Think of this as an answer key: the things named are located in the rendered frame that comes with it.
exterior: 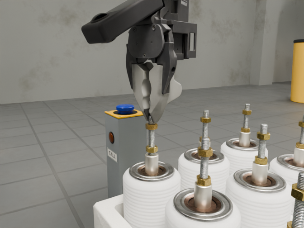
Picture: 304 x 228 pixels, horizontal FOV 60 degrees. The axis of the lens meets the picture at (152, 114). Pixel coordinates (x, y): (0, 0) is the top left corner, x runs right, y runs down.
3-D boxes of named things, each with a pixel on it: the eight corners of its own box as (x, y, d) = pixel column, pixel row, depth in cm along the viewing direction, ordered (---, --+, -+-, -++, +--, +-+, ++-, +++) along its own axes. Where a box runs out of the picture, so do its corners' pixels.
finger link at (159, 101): (187, 119, 43) (187, 61, 41) (163, 126, 39) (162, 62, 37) (173, 117, 45) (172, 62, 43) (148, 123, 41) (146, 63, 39)
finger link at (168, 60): (177, 93, 38) (177, 29, 36) (170, 94, 37) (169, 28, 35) (153, 91, 41) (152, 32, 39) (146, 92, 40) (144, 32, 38)
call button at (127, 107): (121, 117, 56) (121, 107, 55) (113, 113, 59) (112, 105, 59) (137, 115, 58) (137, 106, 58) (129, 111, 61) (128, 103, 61)
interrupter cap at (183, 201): (171, 191, 38) (172, 186, 38) (225, 192, 38) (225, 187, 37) (174, 224, 30) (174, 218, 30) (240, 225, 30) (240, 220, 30)
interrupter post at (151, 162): (158, 169, 45) (158, 151, 44) (159, 175, 43) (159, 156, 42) (144, 170, 45) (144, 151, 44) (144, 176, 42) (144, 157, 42)
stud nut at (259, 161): (269, 162, 39) (270, 157, 39) (264, 165, 38) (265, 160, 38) (256, 159, 41) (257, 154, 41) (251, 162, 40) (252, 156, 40)
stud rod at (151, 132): (148, 161, 43) (147, 116, 41) (149, 159, 44) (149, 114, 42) (154, 161, 43) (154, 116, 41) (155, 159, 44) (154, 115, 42)
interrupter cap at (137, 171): (170, 163, 48) (170, 159, 47) (178, 182, 40) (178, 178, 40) (128, 164, 47) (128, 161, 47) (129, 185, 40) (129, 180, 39)
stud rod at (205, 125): (201, 148, 50) (202, 109, 48) (206, 148, 50) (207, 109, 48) (202, 150, 49) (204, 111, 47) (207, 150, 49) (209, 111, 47)
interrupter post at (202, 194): (192, 201, 35) (192, 178, 34) (210, 201, 35) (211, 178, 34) (194, 211, 33) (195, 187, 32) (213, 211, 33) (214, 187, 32)
